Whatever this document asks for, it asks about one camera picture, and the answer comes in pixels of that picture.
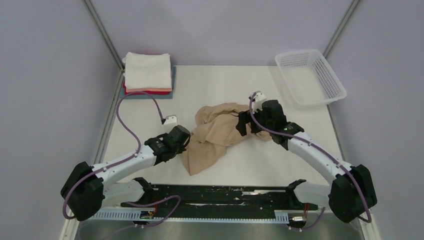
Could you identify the corner metal post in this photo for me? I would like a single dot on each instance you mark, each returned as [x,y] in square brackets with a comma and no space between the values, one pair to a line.
[349,13]
[93,13]

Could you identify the red folded t shirt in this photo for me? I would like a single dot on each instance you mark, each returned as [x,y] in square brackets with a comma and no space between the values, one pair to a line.
[140,92]

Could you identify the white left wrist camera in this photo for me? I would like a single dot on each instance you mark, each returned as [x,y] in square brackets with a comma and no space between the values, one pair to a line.
[170,120]

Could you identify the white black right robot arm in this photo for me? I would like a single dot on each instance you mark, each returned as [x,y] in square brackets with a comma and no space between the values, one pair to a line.
[350,192]

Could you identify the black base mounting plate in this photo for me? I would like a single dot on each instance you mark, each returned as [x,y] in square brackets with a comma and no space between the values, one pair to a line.
[223,202]

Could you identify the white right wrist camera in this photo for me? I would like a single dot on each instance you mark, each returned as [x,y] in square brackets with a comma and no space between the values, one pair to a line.
[258,97]

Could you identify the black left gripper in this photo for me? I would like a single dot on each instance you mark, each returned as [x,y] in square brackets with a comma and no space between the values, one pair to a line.
[181,149]

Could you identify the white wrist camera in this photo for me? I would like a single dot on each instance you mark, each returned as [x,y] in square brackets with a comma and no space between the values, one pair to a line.
[258,97]
[170,120]

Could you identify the aluminium frame rail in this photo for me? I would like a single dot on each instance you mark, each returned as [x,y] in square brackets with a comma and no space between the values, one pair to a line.
[73,229]

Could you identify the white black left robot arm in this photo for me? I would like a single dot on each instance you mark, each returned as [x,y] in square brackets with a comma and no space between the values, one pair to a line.
[90,188]

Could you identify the peach folded t shirt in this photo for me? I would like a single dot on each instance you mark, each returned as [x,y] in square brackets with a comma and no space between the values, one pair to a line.
[158,91]

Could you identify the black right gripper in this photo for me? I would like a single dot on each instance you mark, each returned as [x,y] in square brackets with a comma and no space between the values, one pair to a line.
[244,118]

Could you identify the right corner metal post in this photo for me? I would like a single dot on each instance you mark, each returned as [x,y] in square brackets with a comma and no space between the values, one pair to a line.
[349,13]

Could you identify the white plastic laundry basket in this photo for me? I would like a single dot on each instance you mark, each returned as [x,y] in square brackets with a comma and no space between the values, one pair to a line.
[310,79]

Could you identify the left corner metal post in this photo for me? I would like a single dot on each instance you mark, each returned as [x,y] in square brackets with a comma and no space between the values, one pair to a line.
[93,13]

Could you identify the beige t shirt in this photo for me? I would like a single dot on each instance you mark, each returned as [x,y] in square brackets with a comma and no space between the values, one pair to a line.
[214,133]

